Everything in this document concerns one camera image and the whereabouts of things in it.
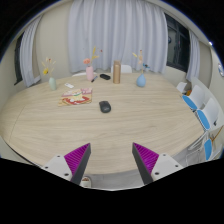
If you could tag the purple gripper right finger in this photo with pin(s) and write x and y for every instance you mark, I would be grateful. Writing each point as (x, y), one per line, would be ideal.
(153, 166)

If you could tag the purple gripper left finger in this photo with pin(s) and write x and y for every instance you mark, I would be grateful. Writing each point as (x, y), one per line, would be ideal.
(71, 166)

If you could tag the black computer mouse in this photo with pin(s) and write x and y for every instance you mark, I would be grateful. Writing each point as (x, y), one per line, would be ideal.
(105, 107)

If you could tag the blue white chair near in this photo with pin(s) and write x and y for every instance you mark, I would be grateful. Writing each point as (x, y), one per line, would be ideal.
(206, 152)

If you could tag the blue white chair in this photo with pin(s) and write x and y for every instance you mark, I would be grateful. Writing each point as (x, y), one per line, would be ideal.
(208, 115)
(206, 152)
(195, 99)

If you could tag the small white card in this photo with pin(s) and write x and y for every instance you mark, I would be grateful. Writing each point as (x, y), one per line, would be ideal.
(69, 85)

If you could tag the blue white chair middle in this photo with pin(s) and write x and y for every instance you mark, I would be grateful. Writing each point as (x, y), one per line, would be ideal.
(208, 115)

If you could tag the blue white chair far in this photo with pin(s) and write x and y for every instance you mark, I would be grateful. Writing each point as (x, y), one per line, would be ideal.
(195, 99)

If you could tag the green vase with flowers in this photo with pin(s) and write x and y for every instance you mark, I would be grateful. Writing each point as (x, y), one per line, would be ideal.
(48, 68)

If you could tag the blue vase with flowers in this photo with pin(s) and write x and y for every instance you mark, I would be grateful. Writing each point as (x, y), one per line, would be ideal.
(141, 80)

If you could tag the white chair far right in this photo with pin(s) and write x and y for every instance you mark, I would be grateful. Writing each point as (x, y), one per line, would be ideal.
(181, 87)

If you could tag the black glasses case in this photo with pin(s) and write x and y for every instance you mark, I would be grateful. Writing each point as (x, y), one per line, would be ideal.
(104, 76)

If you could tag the pink vase with flowers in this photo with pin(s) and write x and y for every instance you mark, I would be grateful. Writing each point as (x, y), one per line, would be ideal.
(88, 62)

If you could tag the white chair behind table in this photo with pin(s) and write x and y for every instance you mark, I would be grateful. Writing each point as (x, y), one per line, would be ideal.
(124, 69)

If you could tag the brown cylindrical bottle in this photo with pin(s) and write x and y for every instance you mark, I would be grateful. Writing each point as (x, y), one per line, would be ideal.
(116, 72)

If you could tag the white right curtain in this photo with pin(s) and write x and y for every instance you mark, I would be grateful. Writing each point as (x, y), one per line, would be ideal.
(194, 61)

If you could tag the white curtain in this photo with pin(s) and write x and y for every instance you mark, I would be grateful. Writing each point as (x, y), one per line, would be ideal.
(117, 30)
(28, 65)
(194, 61)

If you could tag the dark right window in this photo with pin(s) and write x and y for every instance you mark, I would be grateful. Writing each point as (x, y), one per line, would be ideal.
(178, 44)

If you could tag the white left curtain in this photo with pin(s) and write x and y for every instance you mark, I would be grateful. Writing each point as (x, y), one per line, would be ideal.
(28, 65)

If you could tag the white centre curtain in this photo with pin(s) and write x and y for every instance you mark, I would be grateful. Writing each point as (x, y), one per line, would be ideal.
(117, 30)

